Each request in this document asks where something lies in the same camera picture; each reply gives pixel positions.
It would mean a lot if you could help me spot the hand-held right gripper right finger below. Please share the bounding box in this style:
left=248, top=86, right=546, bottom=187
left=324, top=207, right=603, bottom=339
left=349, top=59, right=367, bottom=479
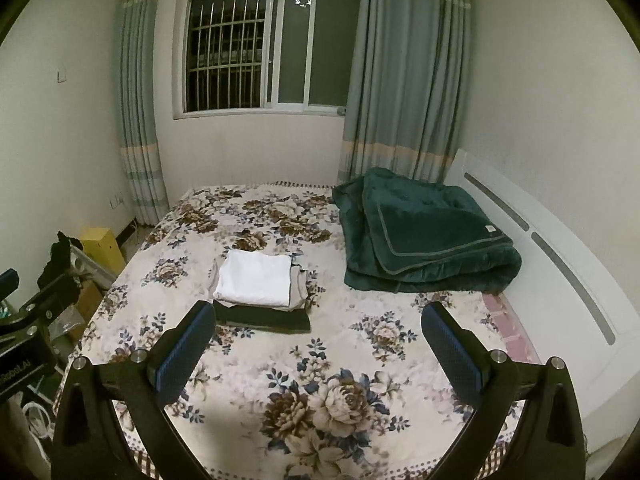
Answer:
left=421, top=301, right=588, bottom=480

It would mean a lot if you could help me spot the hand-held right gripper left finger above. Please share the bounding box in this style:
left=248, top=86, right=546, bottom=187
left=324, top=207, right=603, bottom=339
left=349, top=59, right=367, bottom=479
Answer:
left=50, top=300, right=218, bottom=480

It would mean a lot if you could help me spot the white t-shirt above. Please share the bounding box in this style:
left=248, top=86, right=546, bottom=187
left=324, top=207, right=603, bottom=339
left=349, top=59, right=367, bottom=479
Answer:
left=212, top=250, right=293, bottom=309

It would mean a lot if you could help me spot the black cloth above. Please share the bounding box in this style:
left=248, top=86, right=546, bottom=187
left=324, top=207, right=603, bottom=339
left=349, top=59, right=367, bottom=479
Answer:
left=37, top=231, right=84, bottom=287

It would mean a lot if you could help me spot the metal rack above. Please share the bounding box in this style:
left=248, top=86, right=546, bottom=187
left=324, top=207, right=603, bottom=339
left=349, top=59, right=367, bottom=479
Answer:
left=70, top=247, right=122, bottom=291

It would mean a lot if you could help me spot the pink checked mattress pad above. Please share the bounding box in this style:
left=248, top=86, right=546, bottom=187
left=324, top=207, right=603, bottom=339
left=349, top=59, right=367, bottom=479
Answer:
left=481, top=292, right=544, bottom=367

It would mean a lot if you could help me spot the yellow box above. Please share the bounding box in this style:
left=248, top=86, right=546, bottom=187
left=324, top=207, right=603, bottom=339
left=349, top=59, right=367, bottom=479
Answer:
left=80, top=226, right=127, bottom=277

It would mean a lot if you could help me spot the folded black garment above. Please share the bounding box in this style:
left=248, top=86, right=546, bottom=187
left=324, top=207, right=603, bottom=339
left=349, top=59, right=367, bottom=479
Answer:
left=214, top=302, right=312, bottom=334

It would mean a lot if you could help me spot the dark green blanket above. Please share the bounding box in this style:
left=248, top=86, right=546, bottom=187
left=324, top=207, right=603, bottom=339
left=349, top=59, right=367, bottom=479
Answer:
left=332, top=167, right=523, bottom=295

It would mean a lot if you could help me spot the floral bed sheet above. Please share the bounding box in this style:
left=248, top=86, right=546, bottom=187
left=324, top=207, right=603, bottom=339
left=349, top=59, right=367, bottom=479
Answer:
left=52, top=182, right=544, bottom=480

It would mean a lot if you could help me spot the folded beige garment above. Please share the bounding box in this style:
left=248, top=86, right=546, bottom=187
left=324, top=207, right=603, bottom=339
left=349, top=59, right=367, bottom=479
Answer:
left=217, top=255, right=314, bottom=312

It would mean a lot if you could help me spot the white headboard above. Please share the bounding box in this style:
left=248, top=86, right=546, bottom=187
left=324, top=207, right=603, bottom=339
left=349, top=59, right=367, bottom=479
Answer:
left=442, top=149, right=640, bottom=461

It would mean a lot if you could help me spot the narrow grey-green curtain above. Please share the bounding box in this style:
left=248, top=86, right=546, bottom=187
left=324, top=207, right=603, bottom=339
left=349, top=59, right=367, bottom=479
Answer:
left=117, top=0, right=172, bottom=227

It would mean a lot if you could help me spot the wide grey-green curtain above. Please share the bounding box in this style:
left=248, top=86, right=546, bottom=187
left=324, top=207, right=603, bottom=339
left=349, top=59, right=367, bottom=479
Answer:
left=337, top=0, right=474, bottom=192

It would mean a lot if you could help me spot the barred window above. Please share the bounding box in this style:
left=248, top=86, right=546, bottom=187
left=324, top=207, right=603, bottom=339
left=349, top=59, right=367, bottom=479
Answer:
left=171, top=0, right=364, bottom=121

